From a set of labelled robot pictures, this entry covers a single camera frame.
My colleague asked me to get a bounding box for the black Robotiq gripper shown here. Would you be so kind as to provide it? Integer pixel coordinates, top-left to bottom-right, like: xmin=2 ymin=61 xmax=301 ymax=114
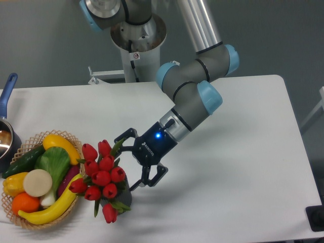
xmin=113 ymin=121 xmax=179 ymax=191

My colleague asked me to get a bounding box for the red tulip bouquet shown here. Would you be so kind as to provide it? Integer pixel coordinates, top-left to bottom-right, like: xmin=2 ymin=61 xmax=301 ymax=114
xmin=68 ymin=139 xmax=131 ymax=223

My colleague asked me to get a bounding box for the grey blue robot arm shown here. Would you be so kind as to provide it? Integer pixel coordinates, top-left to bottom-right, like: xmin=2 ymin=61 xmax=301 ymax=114
xmin=79 ymin=1 xmax=239 ymax=187

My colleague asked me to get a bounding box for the dark grey ribbed vase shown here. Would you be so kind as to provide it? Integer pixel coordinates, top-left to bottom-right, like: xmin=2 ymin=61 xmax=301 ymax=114
xmin=100 ymin=176 xmax=132 ymax=215

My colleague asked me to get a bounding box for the purple sweet potato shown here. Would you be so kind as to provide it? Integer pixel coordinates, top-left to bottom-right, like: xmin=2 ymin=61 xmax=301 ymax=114
xmin=57 ymin=165 xmax=79 ymax=197

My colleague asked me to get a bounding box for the green bok choy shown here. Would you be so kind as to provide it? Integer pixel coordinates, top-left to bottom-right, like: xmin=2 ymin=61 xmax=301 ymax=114
xmin=34 ymin=147 xmax=70 ymax=209

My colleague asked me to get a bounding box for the yellow squash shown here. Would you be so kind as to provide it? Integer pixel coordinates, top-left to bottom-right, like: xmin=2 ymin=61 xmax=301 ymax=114
xmin=43 ymin=134 xmax=80 ymax=165

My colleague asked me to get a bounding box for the woven wicker basket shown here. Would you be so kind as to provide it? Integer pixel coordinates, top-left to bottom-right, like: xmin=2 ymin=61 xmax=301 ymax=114
xmin=2 ymin=130 xmax=84 ymax=230

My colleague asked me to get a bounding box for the green cucumber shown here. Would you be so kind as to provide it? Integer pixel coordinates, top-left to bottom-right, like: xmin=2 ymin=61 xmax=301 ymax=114
xmin=2 ymin=145 xmax=45 ymax=179

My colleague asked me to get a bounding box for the yellow banana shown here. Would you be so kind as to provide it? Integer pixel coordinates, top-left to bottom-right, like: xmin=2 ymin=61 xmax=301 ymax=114
xmin=18 ymin=174 xmax=83 ymax=225

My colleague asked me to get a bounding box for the orange fruit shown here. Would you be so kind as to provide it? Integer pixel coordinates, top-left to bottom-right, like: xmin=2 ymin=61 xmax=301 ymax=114
xmin=12 ymin=192 xmax=40 ymax=216

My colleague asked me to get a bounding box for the yellow bell pepper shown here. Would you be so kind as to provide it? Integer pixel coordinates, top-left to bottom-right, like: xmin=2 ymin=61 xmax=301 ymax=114
xmin=3 ymin=172 xmax=29 ymax=197

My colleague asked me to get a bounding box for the black device at edge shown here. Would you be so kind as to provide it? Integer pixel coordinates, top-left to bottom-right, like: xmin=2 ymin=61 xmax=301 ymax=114
xmin=305 ymin=205 xmax=323 ymax=232

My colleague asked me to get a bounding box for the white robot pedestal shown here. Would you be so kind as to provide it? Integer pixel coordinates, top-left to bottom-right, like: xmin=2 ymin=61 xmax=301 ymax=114
xmin=89 ymin=13 xmax=167 ymax=84

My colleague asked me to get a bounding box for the blue handled saucepan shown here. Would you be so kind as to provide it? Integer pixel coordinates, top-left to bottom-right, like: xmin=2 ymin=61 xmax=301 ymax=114
xmin=1 ymin=73 xmax=22 ymax=173

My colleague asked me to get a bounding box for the white frame at right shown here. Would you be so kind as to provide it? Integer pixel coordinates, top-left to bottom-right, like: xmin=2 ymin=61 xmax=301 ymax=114
xmin=300 ymin=87 xmax=323 ymax=136

